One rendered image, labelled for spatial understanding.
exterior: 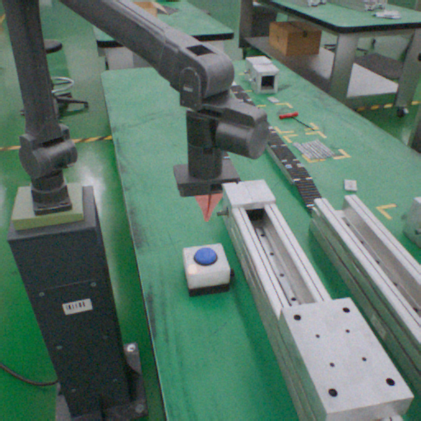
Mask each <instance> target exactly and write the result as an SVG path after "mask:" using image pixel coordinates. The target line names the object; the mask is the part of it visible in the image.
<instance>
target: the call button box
mask: <svg viewBox="0 0 421 421"><path fill-rule="evenodd" d="M199 248H212V249H214V250H215V260H214V261H213V262H211V263H200V262H199V261H197V260H196V258H195V253H196V250H197V249H199ZM190 265H195V266H196V267H197V273H195V274H191V273H190V271H189V267H190ZM183 271H184V276H185V280H186V285H187V288H188V293H189V296H190V297H195V296H201V295H208V294H219V293H224V292H229V277H234V269H233V268H229V264H228V262H227V259H226V257H225V254H224V249H223V247H222V245H221V244H214V245H207V246H200V247H193V248H184V249H183Z"/></svg>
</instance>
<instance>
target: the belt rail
mask: <svg viewBox="0 0 421 421"><path fill-rule="evenodd" d="M229 95H230V98H232V99H237V98H236V97H235V94H233V92H232V91H231V90H230V94H229ZM266 149H267V150H268V151H269V152H270V154H271V156H272V158H273V160H274V161H275V162H276V163H277V165H278V166H279V168H280V170H281V171H282V173H284V175H285V177H286V178H287V179H288V180H289V182H290V184H291V185H292V184H294V181H293V179H292V178H291V176H290V174H289V171H288V170H287V168H285V166H284V165H283V163H281V162H280V161H279V159H278V157H277V155H276V154H275V152H274V151H273V150H272V149H271V147H270V146H269V144H268V143H267V146H266Z"/></svg>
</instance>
